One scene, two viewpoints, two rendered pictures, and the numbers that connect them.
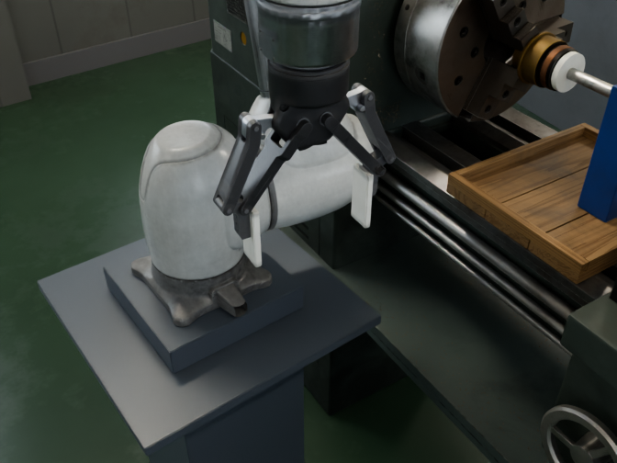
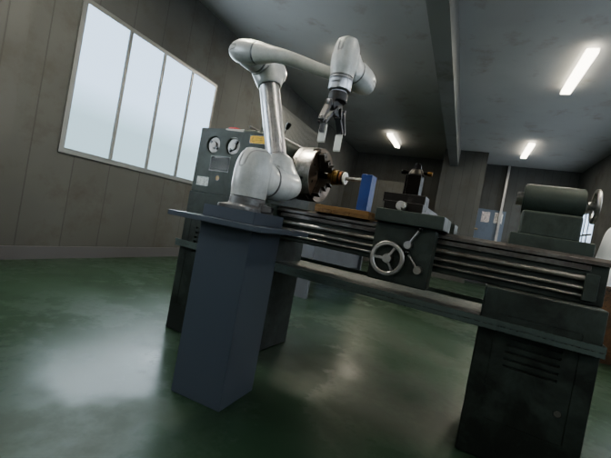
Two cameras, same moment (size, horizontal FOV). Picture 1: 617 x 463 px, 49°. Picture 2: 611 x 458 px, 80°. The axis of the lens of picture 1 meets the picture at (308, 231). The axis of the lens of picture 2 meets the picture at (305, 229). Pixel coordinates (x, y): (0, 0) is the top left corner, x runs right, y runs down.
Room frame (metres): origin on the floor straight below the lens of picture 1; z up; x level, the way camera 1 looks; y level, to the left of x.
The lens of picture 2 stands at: (-0.64, 0.74, 0.80)
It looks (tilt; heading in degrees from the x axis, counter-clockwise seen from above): 1 degrees down; 330
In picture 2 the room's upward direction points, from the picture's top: 10 degrees clockwise
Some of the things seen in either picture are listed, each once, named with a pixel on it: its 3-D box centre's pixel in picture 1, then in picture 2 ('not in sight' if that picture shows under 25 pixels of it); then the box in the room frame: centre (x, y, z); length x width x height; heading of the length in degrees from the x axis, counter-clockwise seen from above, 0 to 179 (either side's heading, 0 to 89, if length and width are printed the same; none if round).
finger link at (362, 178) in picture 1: (362, 196); (337, 143); (0.62, -0.06, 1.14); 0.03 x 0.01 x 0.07; 30
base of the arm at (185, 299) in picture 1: (205, 269); (250, 204); (0.86, 0.17, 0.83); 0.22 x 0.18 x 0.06; 37
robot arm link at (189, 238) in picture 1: (197, 193); (254, 173); (0.88, 0.17, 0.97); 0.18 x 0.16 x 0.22; 117
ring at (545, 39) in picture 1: (544, 61); (336, 177); (1.12, -0.41, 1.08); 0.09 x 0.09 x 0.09; 32
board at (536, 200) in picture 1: (580, 192); (353, 214); (1.00, -0.48, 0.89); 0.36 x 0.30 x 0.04; 122
